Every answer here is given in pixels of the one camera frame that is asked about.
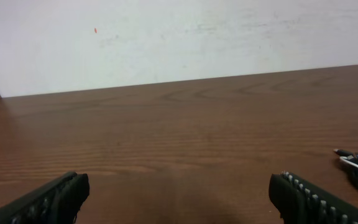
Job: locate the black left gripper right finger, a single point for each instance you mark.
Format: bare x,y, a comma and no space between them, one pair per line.
300,201

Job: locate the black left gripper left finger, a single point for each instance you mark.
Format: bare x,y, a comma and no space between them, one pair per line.
56,202

